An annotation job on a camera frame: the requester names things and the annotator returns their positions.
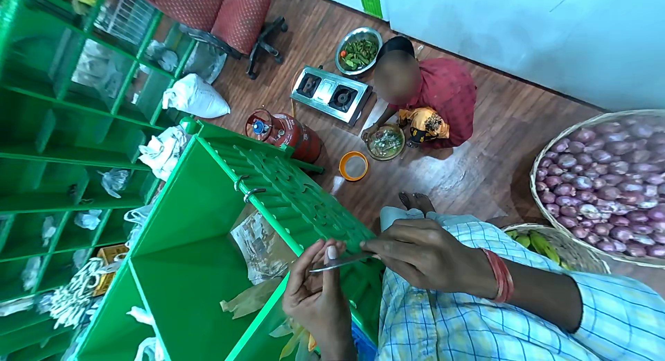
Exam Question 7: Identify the pile of green vegetables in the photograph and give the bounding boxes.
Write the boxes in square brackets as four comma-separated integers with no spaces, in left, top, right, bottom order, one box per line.
[339,39,379,72]

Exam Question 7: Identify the large wicker basket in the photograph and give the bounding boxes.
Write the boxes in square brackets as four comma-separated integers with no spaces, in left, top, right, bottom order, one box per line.
[529,109,665,268]

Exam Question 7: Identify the green wall sticker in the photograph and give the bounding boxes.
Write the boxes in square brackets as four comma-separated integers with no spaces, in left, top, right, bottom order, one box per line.
[358,0,383,20]

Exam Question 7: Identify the person's left forearm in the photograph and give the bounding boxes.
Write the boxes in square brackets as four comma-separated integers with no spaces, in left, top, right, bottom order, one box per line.
[319,343,359,361]

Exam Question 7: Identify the white full sack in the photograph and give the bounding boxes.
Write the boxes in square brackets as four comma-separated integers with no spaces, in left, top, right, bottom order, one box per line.
[162,73,231,119]

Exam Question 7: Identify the two-burner gas stove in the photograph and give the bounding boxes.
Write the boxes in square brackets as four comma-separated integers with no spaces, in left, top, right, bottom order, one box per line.
[290,65,374,127]

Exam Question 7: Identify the red gas cylinder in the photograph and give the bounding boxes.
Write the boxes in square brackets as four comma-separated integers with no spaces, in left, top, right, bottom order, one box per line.
[245,108,323,164]

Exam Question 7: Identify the person's right forearm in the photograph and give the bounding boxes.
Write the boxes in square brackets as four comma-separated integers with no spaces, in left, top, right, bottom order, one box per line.
[480,248,665,361]

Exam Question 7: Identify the yellow plastic crate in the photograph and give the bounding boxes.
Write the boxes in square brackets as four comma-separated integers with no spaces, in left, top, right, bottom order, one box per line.
[92,244,130,297]

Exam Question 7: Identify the orange round sieve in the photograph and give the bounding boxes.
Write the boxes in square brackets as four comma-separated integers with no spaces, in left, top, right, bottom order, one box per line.
[339,151,370,182]

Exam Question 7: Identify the large green shelf unit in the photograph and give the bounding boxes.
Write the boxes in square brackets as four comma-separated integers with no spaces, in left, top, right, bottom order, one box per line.
[0,0,201,361]

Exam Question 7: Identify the person's legs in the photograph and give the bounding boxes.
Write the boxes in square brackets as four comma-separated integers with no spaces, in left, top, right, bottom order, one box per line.
[380,192,437,232]

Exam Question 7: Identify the round steel bowl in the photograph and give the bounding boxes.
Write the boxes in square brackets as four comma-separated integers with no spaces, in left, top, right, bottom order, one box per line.
[335,27,383,76]

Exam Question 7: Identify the white crumpled plastic bag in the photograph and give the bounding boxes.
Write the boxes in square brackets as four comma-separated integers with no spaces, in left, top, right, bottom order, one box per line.
[138,125,192,182]

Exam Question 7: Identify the green metal rack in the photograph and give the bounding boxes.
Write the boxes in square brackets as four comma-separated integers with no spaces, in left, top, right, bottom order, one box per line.
[70,117,385,361]

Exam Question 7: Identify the round plate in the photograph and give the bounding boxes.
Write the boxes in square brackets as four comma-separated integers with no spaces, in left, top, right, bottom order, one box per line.
[365,123,406,161]

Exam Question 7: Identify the pile of chopped vegetables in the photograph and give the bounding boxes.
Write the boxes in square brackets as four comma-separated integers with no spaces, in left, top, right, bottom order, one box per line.
[371,129,403,157]

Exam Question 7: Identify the yellow and green leaves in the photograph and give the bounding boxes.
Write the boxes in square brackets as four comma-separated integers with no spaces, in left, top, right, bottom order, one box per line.
[269,317,319,361]

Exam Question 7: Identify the pile of red onions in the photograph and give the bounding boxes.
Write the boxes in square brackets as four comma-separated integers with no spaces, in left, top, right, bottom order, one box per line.
[535,117,665,259]

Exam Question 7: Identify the red office chair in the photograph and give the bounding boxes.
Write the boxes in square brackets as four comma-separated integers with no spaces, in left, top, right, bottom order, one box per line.
[130,0,289,80]

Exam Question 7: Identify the dry yellowish leaf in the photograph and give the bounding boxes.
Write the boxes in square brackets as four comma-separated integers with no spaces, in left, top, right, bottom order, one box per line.
[220,277,283,320]

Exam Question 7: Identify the thin silver metal blade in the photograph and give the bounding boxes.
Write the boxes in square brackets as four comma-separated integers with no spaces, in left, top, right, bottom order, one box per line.
[310,252,376,274]

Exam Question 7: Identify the person's left hand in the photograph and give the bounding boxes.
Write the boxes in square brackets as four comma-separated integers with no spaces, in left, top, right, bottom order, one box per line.
[282,239,359,347]

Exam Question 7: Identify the pile of green bananas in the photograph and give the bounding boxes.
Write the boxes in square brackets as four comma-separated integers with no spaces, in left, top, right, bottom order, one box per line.
[506,229,562,266]

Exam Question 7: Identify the bundle of white bag handles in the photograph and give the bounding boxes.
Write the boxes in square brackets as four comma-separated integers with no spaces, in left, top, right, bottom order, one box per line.
[39,256,117,329]

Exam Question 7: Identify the person's right hand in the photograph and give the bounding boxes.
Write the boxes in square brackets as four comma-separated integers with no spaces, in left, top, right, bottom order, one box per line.
[360,218,500,300]

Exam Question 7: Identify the crumpled newspaper sheet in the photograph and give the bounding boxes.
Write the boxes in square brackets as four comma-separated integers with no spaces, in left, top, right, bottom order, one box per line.
[230,210,298,286]

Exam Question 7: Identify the small wicker basket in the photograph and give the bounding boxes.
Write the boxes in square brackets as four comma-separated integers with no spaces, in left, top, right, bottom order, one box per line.
[501,223,611,275]

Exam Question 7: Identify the person's body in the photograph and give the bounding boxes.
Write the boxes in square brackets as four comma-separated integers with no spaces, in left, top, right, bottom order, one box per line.
[375,215,619,361]

